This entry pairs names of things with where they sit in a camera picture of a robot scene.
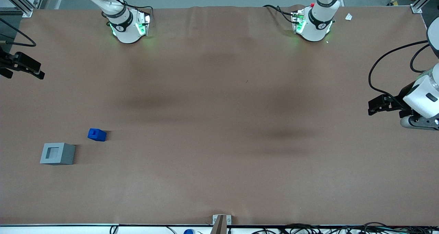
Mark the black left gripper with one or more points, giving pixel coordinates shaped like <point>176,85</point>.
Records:
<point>400,100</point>

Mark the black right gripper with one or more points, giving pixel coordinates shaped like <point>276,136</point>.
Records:
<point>4,63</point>

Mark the blue plastic part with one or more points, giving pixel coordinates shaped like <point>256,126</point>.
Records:
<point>97,135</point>

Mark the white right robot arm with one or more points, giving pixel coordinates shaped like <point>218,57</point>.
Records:
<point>125,32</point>

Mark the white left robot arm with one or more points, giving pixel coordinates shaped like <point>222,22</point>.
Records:
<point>317,25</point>

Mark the gray square base block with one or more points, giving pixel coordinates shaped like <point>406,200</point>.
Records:
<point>65,155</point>

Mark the white paper scrap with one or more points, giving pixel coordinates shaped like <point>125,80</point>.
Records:
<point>348,16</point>

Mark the brown table cover sheet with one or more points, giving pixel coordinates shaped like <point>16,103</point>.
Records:
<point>219,124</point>

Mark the blue round cap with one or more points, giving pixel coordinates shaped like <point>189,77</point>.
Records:
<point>188,232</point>

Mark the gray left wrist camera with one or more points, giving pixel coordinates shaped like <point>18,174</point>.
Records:
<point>416,123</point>

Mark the aluminium frame post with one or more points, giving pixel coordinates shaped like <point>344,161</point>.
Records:
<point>26,12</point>
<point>416,8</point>

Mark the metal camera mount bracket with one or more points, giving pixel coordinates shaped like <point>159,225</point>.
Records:
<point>219,225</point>

